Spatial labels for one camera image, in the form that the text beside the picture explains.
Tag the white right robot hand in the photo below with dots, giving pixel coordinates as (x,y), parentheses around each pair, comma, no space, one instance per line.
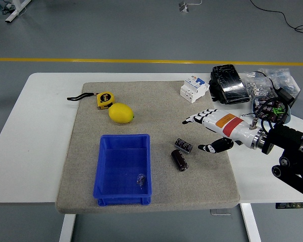
(229,124)

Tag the long dark brown battery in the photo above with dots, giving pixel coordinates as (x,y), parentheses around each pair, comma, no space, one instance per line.
(179,160)

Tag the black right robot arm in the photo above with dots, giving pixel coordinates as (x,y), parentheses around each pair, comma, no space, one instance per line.
(290,137)

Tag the blue plastic box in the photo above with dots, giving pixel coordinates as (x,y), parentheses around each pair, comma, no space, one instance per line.
(121,164)

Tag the black glossy device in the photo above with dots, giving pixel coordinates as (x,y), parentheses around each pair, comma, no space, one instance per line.
(229,84)

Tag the clear bag of parts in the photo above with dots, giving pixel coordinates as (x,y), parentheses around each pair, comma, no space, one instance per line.
(257,85)

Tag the white circuit breaker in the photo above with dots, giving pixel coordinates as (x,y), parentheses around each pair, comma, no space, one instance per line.
(193,89)

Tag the light blue bowl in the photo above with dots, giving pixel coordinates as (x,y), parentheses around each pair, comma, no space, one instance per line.
(289,114)

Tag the black power adapter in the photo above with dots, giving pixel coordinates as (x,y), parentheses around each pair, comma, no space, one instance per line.
(285,95)

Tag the grey-brown mat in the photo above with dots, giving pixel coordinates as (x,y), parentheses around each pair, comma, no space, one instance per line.
(154,118)

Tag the table control panel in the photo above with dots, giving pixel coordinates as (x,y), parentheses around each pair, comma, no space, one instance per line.
(293,205)

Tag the small clear glass bulb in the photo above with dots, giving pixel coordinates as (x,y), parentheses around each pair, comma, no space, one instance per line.
(140,179)

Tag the yellow lemon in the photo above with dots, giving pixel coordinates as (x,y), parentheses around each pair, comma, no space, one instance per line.
(121,113)

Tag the yellow tape measure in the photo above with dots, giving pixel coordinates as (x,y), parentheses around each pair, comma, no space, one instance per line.
(105,100)

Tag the white table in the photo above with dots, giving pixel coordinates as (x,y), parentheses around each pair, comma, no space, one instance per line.
(40,126)

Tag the metal bracket under table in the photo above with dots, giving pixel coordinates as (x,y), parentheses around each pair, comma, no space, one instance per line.
(220,212)

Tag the grey metal floor bracket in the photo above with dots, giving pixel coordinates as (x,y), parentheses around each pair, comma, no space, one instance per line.
(183,7)

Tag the white metal frame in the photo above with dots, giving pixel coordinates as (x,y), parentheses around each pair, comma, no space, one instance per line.
(13,12)

